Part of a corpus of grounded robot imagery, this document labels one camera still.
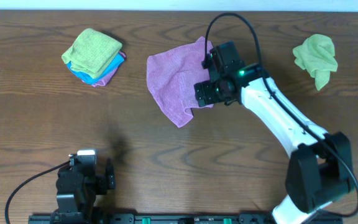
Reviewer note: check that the folded pink cloth under stack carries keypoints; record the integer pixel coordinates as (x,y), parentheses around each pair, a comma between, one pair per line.
(117,61)

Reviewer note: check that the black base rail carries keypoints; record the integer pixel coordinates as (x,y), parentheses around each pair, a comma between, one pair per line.
(243,218)

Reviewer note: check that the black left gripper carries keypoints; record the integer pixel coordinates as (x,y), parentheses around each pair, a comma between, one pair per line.
(108,180)

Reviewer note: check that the crumpled green cloth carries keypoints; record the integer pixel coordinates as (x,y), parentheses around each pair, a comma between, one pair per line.
(316,55)

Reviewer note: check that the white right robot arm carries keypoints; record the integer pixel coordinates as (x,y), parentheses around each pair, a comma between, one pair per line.
(319,170)

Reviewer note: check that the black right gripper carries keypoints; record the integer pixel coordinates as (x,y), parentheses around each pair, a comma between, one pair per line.
(204,94)

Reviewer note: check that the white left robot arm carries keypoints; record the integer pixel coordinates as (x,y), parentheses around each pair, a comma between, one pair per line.
(78,185)

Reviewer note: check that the folded blue cloth in stack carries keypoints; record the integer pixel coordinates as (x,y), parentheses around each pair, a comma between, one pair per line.
(84,77)

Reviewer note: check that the purple microfiber cloth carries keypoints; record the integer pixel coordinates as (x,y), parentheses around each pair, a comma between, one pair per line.
(171,76)

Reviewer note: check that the folded green cloth on stack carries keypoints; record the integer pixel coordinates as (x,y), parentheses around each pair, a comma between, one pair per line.
(91,53)

